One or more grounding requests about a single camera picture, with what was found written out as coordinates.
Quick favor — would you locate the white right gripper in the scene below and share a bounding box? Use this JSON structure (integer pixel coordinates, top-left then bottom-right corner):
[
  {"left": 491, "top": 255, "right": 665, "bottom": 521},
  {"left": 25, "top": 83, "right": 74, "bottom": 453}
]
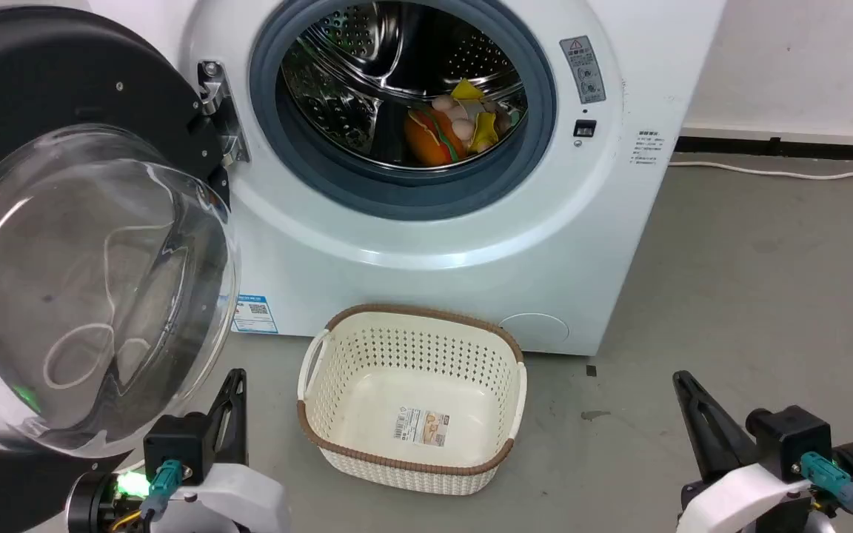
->
[{"left": 672, "top": 369, "right": 814, "bottom": 533}]

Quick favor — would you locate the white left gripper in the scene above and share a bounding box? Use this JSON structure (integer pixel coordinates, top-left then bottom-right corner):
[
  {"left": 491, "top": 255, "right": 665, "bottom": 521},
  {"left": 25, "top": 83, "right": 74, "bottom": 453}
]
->
[{"left": 166, "top": 368, "right": 292, "bottom": 533}]

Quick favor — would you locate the washer door glass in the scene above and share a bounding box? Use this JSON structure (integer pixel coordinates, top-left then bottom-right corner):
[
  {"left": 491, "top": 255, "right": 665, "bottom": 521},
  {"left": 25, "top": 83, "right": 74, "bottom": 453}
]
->
[{"left": 0, "top": 6, "right": 244, "bottom": 533}]

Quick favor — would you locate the white front-load washing machine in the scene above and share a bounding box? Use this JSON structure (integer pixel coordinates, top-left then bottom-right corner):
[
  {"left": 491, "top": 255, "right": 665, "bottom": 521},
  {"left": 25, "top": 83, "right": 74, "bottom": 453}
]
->
[{"left": 86, "top": 0, "right": 727, "bottom": 358}]

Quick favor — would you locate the chrome door hinge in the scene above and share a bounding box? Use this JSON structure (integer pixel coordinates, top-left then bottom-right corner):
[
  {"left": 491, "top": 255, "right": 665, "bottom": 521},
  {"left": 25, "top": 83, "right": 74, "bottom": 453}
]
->
[{"left": 197, "top": 61, "right": 251, "bottom": 168}]

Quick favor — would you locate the blue QR sticker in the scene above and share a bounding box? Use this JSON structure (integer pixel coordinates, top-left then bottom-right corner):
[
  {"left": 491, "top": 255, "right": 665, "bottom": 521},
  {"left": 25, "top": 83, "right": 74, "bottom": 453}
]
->
[{"left": 232, "top": 295, "right": 279, "bottom": 335}]

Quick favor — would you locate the cream laundry basket, brown rim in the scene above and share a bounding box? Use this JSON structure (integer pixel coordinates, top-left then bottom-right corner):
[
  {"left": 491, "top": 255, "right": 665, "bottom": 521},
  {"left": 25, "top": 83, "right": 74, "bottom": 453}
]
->
[{"left": 296, "top": 304, "right": 529, "bottom": 496}]

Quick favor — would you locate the product label sticker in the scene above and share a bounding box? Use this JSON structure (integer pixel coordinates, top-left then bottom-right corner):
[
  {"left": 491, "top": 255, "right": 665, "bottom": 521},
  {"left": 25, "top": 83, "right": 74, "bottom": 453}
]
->
[{"left": 394, "top": 405, "right": 450, "bottom": 447}]

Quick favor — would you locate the round filter cover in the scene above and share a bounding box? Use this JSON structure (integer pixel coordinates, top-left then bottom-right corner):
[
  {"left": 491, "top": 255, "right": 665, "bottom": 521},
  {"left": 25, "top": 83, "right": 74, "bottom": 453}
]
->
[{"left": 499, "top": 312, "right": 570, "bottom": 355}]

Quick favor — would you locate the small printed text label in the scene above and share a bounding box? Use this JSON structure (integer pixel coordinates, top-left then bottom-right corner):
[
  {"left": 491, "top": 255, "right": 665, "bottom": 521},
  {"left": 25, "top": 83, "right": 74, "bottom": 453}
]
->
[{"left": 632, "top": 130, "right": 669, "bottom": 170}]

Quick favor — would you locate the black baseboard strip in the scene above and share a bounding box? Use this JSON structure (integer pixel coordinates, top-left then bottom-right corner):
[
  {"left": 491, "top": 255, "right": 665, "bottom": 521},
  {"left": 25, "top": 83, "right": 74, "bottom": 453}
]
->
[{"left": 674, "top": 135, "right": 853, "bottom": 164}]

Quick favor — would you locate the hamburger plush toy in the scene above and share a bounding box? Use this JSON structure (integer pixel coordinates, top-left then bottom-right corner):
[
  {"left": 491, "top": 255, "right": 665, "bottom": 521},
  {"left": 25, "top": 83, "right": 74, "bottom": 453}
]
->
[{"left": 404, "top": 105, "right": 469, "bottom": 167}]

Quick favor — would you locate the beige plush toy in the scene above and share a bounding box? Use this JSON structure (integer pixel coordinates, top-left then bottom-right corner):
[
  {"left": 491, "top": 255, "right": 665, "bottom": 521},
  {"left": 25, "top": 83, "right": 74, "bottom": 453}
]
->
[{"left": 432, "top": 95, "right": 482, "bottom": 141}]

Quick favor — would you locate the yellow plush toy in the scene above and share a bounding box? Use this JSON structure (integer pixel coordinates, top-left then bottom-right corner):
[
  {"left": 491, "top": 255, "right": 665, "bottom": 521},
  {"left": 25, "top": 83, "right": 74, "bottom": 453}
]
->
[{"left": 450, "top": 78, "right": 506, "bottom": 155}]

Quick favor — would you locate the stainless steel drum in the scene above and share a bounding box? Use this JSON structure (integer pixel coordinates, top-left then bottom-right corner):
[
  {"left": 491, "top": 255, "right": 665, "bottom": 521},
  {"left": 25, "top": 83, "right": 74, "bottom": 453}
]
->
[{"left": 275, "top": 0, "right": 529, "bottom": 172}]

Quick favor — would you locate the grey warning label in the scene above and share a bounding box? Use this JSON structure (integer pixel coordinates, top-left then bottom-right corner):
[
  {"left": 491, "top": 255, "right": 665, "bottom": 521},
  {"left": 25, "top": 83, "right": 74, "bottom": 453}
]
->
[{"left": 560, "top": 36, "right": 607, "bottom": 105}]

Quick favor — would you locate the teal plug left gripper cable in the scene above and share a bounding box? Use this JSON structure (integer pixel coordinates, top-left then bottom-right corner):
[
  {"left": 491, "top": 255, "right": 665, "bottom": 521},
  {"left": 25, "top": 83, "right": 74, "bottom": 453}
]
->
[{"left": 138, "top": 458, "right": 185, "bottom": 533}]

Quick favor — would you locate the teal plug gripper cable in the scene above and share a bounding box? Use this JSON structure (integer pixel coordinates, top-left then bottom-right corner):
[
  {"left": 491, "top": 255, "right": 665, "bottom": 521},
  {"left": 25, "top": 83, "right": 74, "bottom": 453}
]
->
[
  {"left": 138, "top": 458, "right": 185, "bottom": 533},
  {"left": 799, "top": 451, "right": 853, "bottom": 533}
]

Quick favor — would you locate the teal plug right gripper cable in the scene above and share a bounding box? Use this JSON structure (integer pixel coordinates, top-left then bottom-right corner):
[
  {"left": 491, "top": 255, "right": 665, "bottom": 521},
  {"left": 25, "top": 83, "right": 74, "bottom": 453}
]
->
[{"left": 799, "top": 451, "right": 853, "bottom": 533}]

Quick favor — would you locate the white floor cable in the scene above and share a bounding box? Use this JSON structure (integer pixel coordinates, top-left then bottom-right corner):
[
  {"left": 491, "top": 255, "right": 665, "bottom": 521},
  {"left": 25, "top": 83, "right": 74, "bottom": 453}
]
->
[{"left": 667, "top": 159, "right": 853, "bottom": 181}]

